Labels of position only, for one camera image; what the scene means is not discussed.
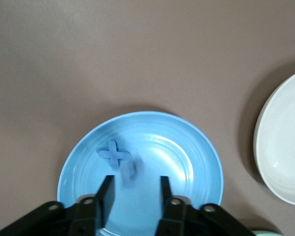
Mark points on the light green plate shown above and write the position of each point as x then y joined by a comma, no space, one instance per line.
265,233

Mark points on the blue plate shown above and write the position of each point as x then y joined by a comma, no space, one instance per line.
177,147

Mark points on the blue letter X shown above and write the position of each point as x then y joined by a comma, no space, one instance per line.
112,154

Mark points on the beige plate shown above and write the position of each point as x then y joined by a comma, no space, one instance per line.
285,147

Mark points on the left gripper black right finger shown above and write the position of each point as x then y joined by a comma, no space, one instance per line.
186,221

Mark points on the blue letter Q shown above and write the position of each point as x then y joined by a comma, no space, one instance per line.
126,180

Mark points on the brown table cover sheet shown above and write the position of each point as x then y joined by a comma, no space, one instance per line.
64,61

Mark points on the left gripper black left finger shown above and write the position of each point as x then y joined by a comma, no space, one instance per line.
64,221

